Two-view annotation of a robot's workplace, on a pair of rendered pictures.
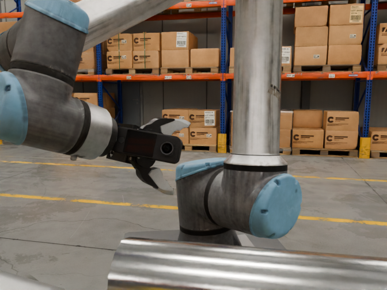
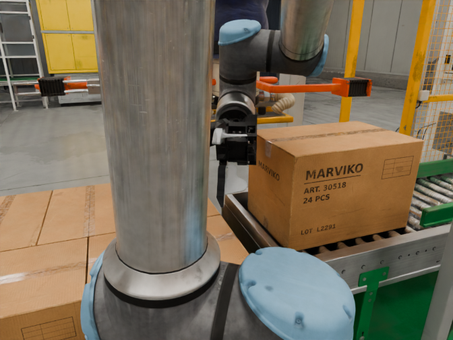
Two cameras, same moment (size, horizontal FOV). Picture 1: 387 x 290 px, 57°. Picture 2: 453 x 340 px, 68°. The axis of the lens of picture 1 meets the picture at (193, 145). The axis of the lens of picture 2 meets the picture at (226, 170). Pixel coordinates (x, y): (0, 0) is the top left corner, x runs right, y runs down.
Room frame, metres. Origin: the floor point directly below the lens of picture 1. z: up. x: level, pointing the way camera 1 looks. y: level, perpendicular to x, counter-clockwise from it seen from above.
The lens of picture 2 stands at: (1.18, -0.31, 1.31)
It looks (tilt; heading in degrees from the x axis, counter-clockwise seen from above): 20 degrees down; 143
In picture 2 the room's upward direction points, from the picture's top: straight up
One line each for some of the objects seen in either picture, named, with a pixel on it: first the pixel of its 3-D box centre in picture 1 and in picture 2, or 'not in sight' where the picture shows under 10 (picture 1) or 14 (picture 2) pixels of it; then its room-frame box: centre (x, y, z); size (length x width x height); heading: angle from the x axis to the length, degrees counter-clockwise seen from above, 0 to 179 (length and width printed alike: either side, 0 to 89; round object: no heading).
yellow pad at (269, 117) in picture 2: not in sight; (243, 115); (0.29, 0.44, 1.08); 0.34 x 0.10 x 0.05; 66
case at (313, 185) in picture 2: not in sight; (327, 178); (0.33, 0.91, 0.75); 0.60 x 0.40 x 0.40; 72
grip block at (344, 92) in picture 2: not in sight; (350, 86); (0.56, 0.65, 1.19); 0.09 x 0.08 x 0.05; 156
